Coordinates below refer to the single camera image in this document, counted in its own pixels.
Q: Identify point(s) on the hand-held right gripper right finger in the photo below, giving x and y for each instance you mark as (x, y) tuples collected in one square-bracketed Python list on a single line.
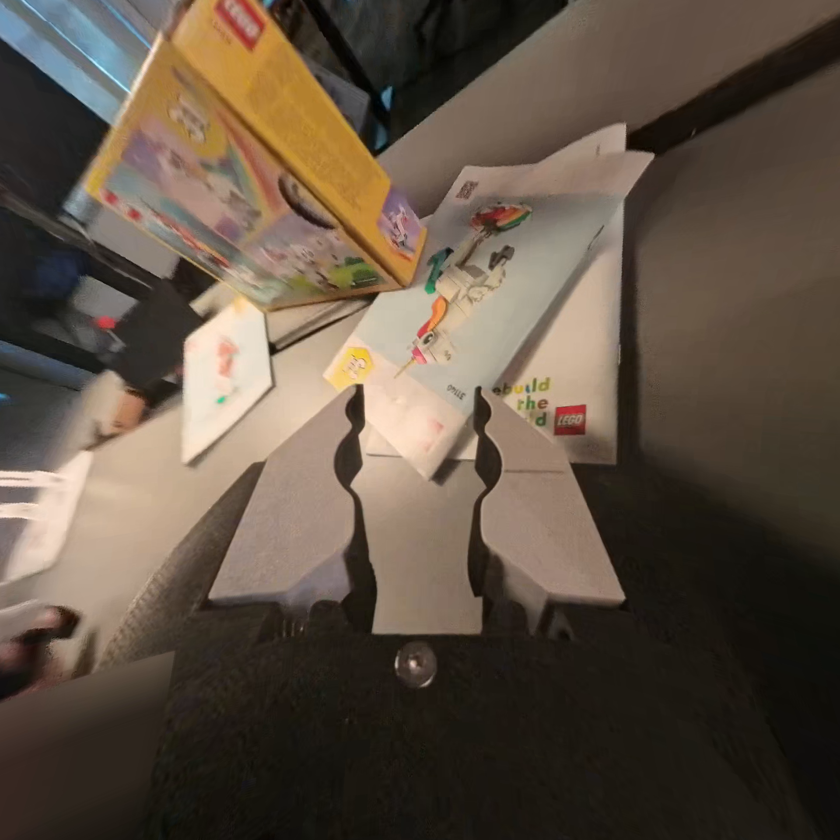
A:
[(551, 525)]

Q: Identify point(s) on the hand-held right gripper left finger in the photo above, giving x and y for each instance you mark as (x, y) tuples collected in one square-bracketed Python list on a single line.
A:
[(282, 525)]

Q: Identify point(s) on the seahorse instruction booklet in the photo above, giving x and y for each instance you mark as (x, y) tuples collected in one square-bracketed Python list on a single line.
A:
[(226, 380)]

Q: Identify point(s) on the unicorn instruction booklet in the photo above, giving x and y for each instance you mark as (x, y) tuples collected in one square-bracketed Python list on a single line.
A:
[(525, 262)]

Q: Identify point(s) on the yellow lego box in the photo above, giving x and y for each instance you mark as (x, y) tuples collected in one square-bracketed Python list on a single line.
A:
[(295, 98)]

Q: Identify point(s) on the white instruction booklet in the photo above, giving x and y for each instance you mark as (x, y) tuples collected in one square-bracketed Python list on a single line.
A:
[(590, 341)]

